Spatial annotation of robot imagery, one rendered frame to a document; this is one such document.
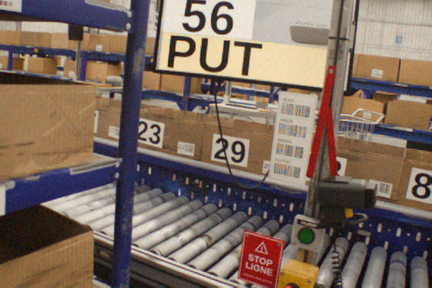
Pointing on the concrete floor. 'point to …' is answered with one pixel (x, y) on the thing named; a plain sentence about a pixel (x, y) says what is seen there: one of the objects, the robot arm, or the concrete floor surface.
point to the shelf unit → (18, 180)
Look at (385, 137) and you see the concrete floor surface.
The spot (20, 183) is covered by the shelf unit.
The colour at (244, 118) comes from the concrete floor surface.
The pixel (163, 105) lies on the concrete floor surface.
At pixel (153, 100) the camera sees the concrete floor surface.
